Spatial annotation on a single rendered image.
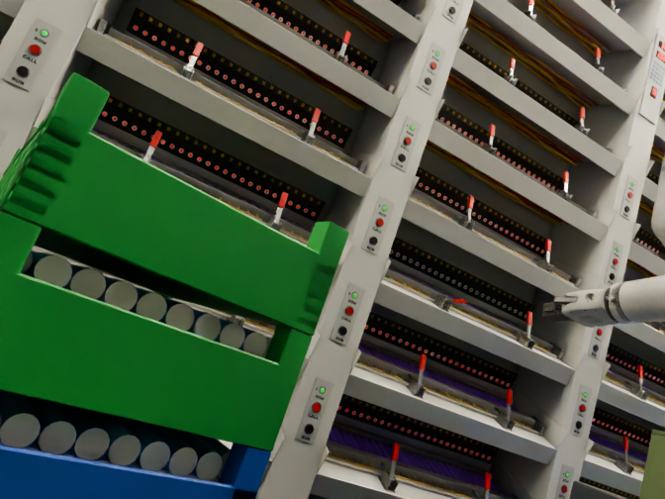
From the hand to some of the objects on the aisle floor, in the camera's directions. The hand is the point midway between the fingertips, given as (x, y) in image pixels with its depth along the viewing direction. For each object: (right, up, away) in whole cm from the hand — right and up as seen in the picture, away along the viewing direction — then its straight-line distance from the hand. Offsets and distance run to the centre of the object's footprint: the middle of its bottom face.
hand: (556, 312), depth 120 cm
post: (-8, -66, +10) cm, 67 cm away
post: (-127, -11, -39) cm, 133 cm away
